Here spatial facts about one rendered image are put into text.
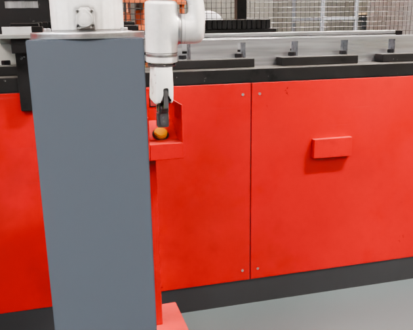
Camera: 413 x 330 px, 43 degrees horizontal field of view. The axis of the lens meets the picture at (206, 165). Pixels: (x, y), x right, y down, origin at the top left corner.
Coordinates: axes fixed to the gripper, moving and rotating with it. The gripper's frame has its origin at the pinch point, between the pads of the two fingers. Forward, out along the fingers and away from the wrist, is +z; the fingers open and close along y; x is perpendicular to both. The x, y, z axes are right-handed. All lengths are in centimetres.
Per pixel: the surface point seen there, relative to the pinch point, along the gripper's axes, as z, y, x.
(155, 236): 35.2, 1.4, -2.9
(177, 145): 6.6, 4.0, 3.4
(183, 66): -9.1, -32.9, 14.1
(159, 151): 7.9, 4.1, -1.8
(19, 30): -21, -34, -37
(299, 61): -10, -32, 56
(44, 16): -21, -94, -29
